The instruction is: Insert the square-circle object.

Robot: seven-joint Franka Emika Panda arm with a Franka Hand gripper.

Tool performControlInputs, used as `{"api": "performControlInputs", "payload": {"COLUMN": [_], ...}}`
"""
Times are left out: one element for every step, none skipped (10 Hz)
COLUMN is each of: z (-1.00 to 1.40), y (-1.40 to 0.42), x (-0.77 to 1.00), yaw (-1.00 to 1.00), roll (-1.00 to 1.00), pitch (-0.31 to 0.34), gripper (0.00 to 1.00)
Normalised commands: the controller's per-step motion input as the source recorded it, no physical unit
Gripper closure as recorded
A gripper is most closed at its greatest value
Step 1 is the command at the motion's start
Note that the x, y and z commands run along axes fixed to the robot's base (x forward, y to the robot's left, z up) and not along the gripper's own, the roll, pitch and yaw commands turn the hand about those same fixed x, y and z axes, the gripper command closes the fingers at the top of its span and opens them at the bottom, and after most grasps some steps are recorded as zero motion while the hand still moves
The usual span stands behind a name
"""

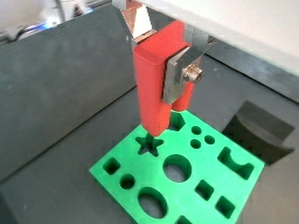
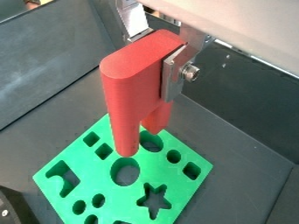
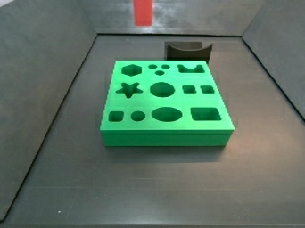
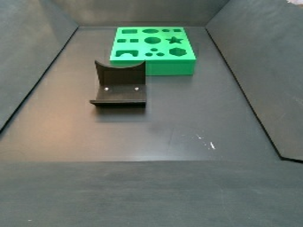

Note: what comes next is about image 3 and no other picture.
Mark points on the red tape strip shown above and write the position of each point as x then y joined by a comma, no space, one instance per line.
143,12

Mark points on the green shape sorter block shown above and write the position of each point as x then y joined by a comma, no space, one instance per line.
163,103

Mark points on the black curved holder block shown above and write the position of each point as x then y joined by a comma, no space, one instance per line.
187,51

